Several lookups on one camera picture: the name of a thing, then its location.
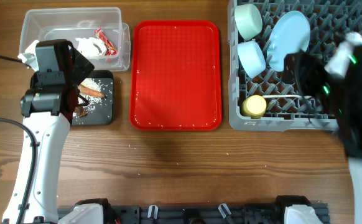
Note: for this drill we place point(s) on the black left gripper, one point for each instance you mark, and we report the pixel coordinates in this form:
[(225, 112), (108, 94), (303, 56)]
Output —
[(83, 66)]

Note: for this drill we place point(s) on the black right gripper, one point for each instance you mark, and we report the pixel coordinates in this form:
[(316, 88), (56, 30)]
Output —
[(313, 67)]

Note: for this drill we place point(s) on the white rice pile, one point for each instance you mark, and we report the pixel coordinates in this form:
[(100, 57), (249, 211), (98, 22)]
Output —
[(94, 102)]

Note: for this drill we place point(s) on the white napkin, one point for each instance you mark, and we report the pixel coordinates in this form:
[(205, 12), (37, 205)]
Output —
[(91, 47)]

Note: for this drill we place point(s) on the red snack wrapper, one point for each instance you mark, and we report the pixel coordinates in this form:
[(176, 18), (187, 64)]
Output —
[(110, 48)]

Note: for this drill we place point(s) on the brown food scrap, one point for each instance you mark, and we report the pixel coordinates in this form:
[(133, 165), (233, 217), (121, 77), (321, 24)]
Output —
[(80, 112)]

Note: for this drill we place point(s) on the light blue plate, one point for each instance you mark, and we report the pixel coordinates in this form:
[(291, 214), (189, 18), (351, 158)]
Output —
[(290, 34)]

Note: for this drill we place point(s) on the yellow cup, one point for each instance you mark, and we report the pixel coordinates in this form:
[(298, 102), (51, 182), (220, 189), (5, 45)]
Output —
[(254, 107)]

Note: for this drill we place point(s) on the light blue bowl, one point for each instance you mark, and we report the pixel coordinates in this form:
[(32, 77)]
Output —
[(251, 58)]

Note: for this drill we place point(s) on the mint green bowl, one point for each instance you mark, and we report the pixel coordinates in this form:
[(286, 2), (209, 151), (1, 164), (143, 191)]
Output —
[(248, 21)]

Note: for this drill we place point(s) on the white plastic spoon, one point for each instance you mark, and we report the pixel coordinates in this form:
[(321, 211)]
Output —
[(287, 96)]

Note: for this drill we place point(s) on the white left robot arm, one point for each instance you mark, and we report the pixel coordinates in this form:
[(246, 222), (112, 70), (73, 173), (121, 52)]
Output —
[(34, 198)]

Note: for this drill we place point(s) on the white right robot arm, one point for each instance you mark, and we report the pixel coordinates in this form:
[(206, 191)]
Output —
[(341, 96)]

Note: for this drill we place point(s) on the black waste tray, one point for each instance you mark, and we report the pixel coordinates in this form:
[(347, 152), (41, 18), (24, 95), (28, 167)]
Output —
[(63, 99)]

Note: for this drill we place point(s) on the grey dishwasher rack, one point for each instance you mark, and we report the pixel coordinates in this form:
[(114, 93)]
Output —
[(325, 18)]

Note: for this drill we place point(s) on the clear plastic bin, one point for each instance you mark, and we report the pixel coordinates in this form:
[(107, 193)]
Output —
[(80, 22)]

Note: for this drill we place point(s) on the red serving tray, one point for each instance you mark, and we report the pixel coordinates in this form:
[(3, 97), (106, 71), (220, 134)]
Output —
[(176, 76)]

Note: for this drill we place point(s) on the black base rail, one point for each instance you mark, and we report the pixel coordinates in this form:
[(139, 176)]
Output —
[(283, 210)]

